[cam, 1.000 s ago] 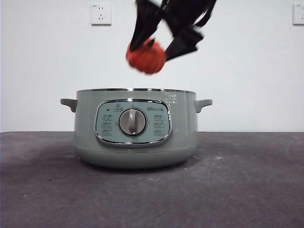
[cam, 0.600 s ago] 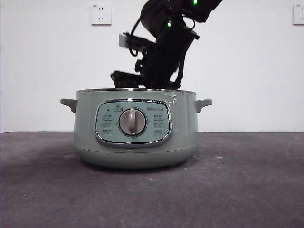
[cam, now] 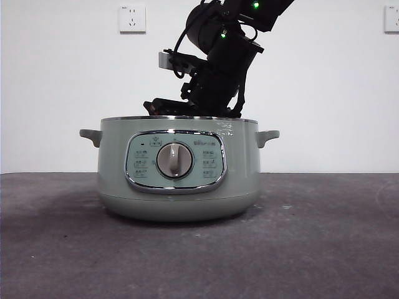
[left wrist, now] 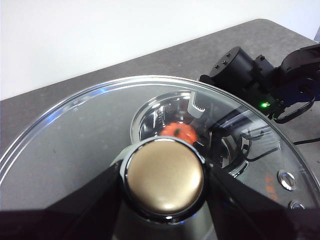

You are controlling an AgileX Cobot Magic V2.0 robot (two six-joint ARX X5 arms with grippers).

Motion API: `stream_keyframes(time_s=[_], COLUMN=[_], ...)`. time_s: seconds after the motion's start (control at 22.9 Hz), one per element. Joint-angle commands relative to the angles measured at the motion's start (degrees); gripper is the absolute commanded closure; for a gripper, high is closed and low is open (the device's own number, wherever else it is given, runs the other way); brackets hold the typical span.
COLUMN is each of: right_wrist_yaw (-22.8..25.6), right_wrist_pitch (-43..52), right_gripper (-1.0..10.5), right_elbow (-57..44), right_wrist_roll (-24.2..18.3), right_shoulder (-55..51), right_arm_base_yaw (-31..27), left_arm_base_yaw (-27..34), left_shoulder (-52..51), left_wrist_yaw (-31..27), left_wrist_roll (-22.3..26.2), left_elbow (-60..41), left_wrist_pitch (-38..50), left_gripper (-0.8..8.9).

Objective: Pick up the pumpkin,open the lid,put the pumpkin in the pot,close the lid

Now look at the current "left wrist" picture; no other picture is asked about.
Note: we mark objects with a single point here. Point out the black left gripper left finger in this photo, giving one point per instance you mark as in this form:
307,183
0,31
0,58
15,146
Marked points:
62,217

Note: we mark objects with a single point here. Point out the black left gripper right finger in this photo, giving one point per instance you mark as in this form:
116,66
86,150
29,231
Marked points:
250,215

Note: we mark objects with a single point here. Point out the glass lid with green knob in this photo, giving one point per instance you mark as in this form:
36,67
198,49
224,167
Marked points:
165,175

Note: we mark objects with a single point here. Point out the orange toy pumpkin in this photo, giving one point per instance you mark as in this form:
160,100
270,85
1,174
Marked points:
180,132

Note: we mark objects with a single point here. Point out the pale green electric pot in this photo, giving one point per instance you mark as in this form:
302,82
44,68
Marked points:
150,120

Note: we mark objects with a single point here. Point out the pale grey right wrist camera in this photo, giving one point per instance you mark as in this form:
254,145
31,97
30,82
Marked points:
197,105

